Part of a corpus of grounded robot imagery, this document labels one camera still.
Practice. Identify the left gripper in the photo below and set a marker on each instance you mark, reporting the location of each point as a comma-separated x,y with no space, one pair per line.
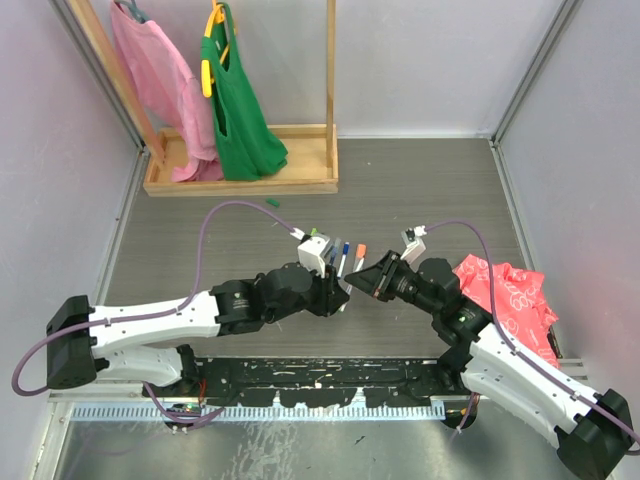
331,294

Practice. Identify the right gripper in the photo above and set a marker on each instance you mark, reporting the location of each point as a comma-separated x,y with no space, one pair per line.
368,279

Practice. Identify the white pen black tip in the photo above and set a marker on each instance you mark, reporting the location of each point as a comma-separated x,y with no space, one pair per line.
342,264

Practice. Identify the orange highlighter cap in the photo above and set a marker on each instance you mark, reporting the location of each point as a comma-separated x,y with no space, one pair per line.
360,251

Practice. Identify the clear pen cap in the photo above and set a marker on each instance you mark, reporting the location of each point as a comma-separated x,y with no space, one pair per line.
336,246

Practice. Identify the dark green pen cap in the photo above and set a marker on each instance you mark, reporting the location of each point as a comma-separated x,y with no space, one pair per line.
272,203

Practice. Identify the translucent highlighter body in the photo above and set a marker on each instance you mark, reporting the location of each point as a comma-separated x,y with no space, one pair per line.
359,264

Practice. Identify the wooden clothes rack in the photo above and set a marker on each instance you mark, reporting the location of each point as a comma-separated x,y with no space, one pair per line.
312,160

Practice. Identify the red patterned cloth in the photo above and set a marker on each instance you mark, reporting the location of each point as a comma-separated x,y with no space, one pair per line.
522,306

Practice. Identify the green tank top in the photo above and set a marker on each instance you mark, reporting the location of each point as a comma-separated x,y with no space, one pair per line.
246,147

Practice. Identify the pink shirt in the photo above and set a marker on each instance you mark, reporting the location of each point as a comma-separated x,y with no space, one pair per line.
166,85

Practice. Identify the yellow hanger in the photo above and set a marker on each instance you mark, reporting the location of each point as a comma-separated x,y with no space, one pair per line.
219,52

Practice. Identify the blue grey hanger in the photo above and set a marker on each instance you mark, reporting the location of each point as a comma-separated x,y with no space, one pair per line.
135,12

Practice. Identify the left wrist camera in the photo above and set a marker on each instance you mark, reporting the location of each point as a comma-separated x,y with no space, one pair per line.
311,251

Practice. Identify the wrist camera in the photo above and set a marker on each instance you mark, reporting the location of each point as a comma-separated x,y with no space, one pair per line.
311,251
414,243

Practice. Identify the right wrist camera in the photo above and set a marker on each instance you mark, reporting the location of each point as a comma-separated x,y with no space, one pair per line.
414,243

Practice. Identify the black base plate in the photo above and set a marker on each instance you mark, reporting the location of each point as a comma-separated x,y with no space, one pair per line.
315,382

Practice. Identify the grey slotted cable duct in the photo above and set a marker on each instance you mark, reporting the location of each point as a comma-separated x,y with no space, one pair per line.
146,412

